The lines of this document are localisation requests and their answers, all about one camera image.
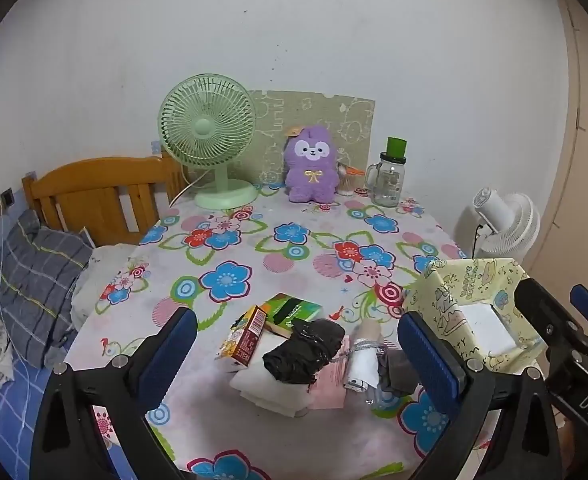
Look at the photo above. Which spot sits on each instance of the glass jar mug green lid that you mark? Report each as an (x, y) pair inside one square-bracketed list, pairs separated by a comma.
[(388, 185)]

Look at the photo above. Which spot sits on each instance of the red yellow snack box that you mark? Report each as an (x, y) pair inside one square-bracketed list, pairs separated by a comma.
[(249, 340)]

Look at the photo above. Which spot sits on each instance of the grey plaid pillow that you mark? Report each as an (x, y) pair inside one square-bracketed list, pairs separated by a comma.
[(33, 270)]

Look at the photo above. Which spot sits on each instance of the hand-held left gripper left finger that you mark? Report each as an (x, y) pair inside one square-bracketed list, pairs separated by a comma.
[(173, 345)]

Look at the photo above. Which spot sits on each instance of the yellow printed storage box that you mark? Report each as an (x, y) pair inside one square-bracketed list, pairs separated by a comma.
[(444, 300)]

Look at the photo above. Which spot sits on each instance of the wooden headboard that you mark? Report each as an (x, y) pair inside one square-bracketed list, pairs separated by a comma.
[(88, 175)]

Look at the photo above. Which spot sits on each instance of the cotton swab container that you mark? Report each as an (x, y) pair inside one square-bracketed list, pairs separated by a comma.
[(346, 185)]

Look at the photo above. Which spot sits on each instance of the white cloth bundle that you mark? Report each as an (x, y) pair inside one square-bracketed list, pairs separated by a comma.
[(361, 367)]

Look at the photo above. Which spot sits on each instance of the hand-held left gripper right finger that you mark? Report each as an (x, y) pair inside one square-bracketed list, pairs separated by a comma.
[(429, 360)]

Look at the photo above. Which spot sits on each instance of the floral tablecloth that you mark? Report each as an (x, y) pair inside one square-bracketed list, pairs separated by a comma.
[(299, 260)]

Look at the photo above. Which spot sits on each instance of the black plastic bag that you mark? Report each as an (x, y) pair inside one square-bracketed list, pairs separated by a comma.
[(299, 355)]

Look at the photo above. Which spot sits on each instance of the blue wall sticker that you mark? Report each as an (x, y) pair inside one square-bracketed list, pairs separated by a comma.
[(156, 147)]

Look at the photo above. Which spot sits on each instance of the purple plush toy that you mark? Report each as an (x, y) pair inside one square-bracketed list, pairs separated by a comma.
[(310, 175)]

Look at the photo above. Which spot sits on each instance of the white standing fan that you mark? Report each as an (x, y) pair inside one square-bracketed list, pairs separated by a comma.
[(509, 225)]

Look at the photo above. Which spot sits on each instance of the green desk fan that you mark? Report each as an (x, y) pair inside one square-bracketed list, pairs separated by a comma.
[(206, 125)]

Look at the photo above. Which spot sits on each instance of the white soft pack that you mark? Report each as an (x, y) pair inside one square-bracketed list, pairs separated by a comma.
[(484, 327)]

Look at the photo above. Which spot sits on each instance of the green packet box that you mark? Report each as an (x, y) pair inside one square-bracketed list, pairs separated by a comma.
[(294, 307)]

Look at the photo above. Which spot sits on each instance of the white towel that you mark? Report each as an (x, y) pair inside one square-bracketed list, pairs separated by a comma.
[(269, 390)]

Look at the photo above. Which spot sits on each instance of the blue checked bed sheet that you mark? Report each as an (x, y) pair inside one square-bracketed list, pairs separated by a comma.
[(18, 410)]

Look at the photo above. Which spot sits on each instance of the beige printed wall mat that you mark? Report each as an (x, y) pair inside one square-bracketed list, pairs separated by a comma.
[(324, 110)]

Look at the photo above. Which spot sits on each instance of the pink packet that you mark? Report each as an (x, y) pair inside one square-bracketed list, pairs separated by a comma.
[(329, 385)]

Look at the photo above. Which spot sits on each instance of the white crumpled bedding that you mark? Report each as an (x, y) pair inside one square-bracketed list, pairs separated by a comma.
[(103, 260)]

